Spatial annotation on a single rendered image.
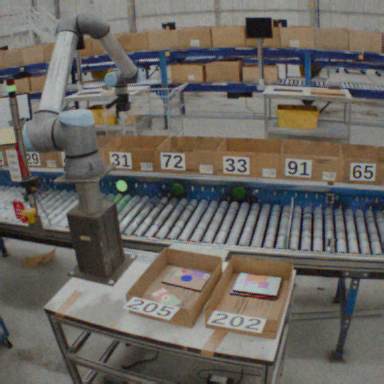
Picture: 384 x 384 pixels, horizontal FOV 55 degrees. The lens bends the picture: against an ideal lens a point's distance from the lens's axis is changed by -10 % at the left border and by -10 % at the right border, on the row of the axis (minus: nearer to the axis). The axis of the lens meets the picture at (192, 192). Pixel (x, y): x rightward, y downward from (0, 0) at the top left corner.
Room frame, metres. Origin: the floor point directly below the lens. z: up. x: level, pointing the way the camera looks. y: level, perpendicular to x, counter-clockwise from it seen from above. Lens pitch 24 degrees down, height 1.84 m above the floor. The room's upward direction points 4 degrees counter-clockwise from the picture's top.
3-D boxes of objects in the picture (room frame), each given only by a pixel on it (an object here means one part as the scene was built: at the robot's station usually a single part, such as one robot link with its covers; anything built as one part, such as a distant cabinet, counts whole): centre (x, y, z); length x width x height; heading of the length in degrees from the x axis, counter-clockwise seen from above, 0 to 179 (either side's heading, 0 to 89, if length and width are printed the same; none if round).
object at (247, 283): (1.36, -0.26, 0.78); 0.19 x 0.14 x 0.02; 69
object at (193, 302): (1.37, 0.09, 0.80); 0.38 x 0.28 x 0.10; 157
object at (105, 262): (1.61, 0.46, 0.91); 0.26 x 0.26 x 0.33; 69
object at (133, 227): (2.17, 0.31, 0.72); 0.52 x 0.05 x 0.05; 163
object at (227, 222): (2.01, -0.19, 0.72); 0.52 x 0.05 x 0.05; 163
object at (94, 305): (1.38, 0.12, 0.74); 1.00 x 0.58 x 0.03; 69
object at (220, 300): (1.27, -0.22, 0.80); 0.38 x 0.28 x 0.10; 158
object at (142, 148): (2.66, 0.35, 0.96); 0.39 x 0.29 x 0.17; 73
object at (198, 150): (2.54, -0.02, 0.96); 0.39 x 0.29 x 0.17; 73
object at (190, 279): (1.47, 0.05, 0.76); 0.19 x 0.14 x 0.02; 64
